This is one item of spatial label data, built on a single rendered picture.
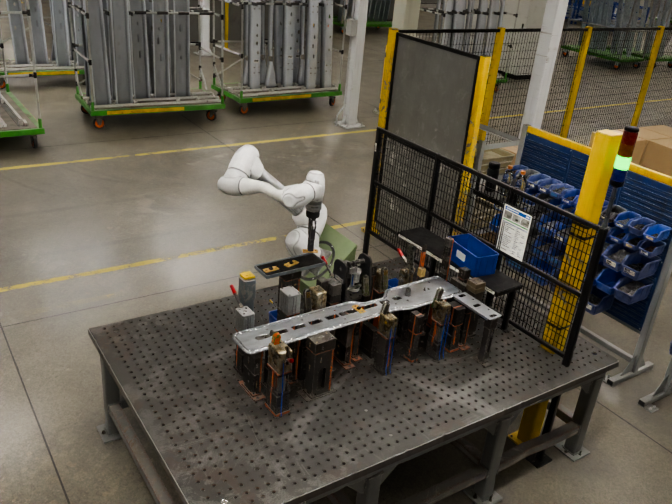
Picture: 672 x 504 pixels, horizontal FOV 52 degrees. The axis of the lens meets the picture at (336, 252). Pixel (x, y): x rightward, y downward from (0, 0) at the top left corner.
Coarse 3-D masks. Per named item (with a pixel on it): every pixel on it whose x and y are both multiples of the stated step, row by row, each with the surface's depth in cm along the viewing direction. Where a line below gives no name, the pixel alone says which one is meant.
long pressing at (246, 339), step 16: (400, 288) 388; (416, 288) 389; (432, 288) 391; (448, 288) 392; (336, 304) 365; (352, 304) 367; (368, 304) 368; (400, 304) 371; (416, 304) 373; (288, 320) 347; (304, 320) 348; (336, 320) 351; (352, 320) 352; (240, 336) 330; (256, 336) 332; (288, 336) 334; (304, 336) 336; (256, 352) 321
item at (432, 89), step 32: (416, 64) 594; (448, 64) 560; (480, 64) 526; (384, 96) 636; (416, 96) 601; (448, 96) 566; (480, 96) 534; (384, 128) 649; (416, 128) 609; (448, 128) 573; (384, 160) 658; (448, 192) 589; (384, 224) 676
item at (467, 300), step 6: (456, 294) 387; (468, 294) 388; (462, 300) 381; (468, 300) 382; (474, 300) 382; (468, 306) 376; (480, 306) 377; (486, 306) 377; (480, 312) 371; (486, 312) 371; (492, 312) 372; (486, 318) 366; (492, 318) 366
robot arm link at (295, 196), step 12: (240, 180) 378; (252, 180) 376; (240, 192) 378; (252, 192) 376; (264, 192) 364; (276, 192) 350; (288, 192) 337; (300, 192) 339; (312, 192) 346; (288, 204) 338; (300, 204) 340
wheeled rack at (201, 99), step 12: (84, 12) 869; (108, 12) 884; (132, 12) 899; (144, 12) 919; (156, 12) 927; (168, 12) 935; (180, 12) 943; (192, 12) 952; (204, 12) 960; (72, 36) 944; (72, 48) 950; (84, 96) 968; (192, 96) 1005; (204, 96) 1012; (216, 96) 1007; (84, 108) 984; (96, 108) 918; (108, 108) 923; (120, 108) 930; (132, 108) 936; (144, 108) 941; (156, 108) 949; (168, 108) 957; (180, 108) 966; (192, 108) 976; (204, 108) 985; (216, 108) 994; (96, 120) 924
